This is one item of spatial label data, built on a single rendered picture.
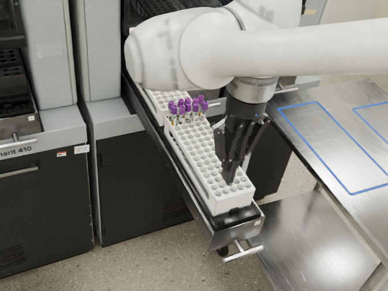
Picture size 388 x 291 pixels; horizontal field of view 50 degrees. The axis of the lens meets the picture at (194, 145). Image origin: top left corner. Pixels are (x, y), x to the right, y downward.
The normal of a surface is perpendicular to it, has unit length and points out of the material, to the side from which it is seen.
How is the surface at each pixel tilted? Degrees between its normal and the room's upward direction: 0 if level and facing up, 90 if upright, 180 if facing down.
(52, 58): 90
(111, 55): 90
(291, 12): 75
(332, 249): 0
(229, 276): 0
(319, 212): 0
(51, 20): 90
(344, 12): 90
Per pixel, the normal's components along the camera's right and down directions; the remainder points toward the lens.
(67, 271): 0.11, -0.73
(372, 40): -0.40, -0.02
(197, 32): -0.13, -0.21
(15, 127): 0.42, 0.65
